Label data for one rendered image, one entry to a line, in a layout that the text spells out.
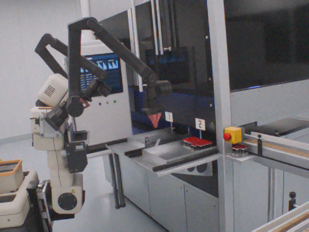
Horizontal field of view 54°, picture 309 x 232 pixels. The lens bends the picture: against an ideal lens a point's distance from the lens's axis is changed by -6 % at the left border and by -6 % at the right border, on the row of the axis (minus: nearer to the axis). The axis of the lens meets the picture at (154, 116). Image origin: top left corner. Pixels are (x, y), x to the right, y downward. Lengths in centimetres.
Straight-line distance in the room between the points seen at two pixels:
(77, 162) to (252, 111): 99
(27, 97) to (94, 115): 455
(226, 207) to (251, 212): 23
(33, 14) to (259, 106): 576
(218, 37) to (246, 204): 98
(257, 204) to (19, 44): 578
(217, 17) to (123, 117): 120
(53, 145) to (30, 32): 536
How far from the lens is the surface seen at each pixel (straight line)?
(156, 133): 223
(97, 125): 242
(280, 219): 94
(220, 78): 165
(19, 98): 686
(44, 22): 699
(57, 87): 161
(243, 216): 199
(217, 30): 164
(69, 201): 175
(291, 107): 210
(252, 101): 182
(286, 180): 220
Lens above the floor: 143
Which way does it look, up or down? 11 degrees down
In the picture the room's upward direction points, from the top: 5 degrees counter-clockwise
